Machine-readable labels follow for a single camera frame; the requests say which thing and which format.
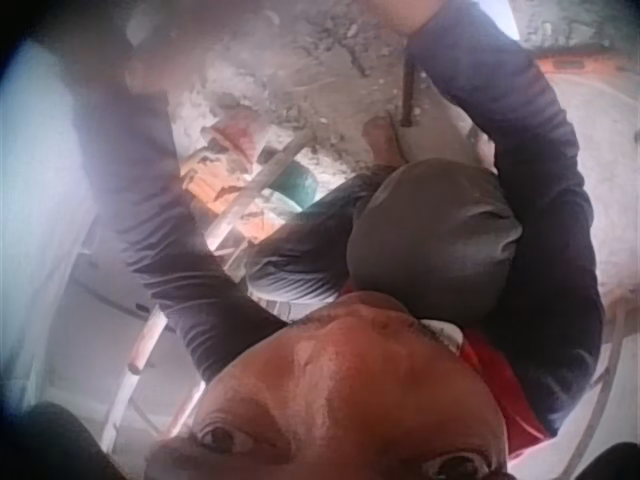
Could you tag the person's right hand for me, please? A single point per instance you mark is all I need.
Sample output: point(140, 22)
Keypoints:
point(402, 14)

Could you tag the person's left hand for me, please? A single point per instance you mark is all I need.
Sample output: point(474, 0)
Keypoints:
point(142, 70)

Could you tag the orange brick pile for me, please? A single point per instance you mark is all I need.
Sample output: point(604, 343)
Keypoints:
point(210, 192)

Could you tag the white wooden ladder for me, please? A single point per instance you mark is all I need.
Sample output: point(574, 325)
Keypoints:
point(265, 175)

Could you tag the orange brick row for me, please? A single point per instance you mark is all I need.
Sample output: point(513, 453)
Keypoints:
point(585, 62)

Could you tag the green bucket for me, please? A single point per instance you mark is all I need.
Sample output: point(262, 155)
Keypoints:
point(297, 187)

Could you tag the person's legs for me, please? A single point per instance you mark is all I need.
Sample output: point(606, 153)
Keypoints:
point(435, 240)

